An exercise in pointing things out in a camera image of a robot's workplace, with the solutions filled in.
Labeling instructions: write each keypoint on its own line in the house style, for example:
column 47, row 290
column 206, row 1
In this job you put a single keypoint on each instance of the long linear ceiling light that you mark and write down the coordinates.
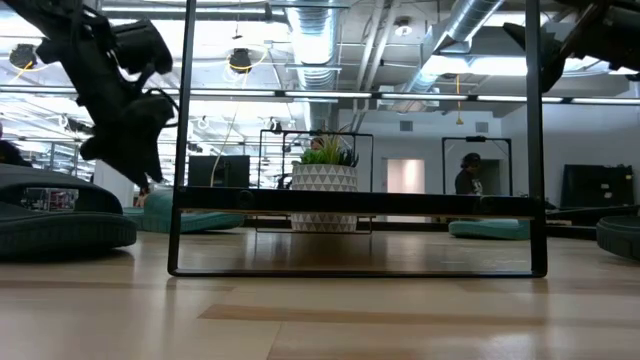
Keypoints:
column 325, row 94

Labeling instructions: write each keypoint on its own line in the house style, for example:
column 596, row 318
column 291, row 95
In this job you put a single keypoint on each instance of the black monitor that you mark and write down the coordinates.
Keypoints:
column 220, row 172

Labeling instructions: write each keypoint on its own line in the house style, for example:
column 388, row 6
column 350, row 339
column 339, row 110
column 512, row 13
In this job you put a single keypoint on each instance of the round ceiling lamp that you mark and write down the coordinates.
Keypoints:
column 403, row 29

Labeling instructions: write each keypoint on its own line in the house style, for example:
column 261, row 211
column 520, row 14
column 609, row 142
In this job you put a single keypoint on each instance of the white square column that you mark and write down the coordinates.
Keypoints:
column 107, row 182

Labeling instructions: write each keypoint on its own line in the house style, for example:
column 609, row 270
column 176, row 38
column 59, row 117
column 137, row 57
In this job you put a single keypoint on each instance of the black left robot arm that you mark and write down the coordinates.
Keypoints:
column 55, row 25

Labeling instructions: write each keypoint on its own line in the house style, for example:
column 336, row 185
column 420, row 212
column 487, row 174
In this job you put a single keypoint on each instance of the silver spiral air duct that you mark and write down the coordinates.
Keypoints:
column 315, row 40
column 475, row 12

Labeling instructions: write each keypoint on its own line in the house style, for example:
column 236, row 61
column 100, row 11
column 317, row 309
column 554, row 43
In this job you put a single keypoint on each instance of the teal slide sandal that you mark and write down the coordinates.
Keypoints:
column 210, row 222
column 490, row 230

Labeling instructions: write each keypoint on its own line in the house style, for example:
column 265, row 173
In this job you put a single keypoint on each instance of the black equipment case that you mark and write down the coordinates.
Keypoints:
column 595, row 187

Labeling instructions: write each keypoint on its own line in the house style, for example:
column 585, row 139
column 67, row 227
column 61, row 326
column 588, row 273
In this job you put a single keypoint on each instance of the green plant in patterned pot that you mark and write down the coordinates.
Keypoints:
column 324, row 177

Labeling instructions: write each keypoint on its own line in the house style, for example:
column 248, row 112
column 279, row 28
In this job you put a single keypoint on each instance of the person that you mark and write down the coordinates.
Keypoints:
column 10, row 155
column 467, row 182

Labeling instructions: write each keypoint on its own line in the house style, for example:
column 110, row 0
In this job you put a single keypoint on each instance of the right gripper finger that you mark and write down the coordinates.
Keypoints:
column 552, row 60

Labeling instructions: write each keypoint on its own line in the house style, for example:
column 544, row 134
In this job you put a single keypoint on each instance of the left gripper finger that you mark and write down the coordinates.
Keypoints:
column 156, row 167
column 139, row 172

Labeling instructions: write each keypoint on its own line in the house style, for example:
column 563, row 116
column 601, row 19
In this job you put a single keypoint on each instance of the black metal shoe shelf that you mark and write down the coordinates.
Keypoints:
column 350, row 202

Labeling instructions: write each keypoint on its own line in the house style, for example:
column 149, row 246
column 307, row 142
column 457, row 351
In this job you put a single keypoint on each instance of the dark slide sandal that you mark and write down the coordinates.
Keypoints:
column 620, row 237
column 65, row 235

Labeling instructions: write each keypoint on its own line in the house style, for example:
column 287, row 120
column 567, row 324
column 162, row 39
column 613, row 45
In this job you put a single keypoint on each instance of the black background rig frame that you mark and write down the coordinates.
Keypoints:
column 475, row 139

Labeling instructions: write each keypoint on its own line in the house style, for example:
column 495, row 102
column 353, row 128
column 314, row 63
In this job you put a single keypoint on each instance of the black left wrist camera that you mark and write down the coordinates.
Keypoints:
column 142, row 47

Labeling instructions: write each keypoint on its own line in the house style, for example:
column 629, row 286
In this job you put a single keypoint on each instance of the black aluminium table frame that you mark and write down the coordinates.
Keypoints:
column 410, row 226

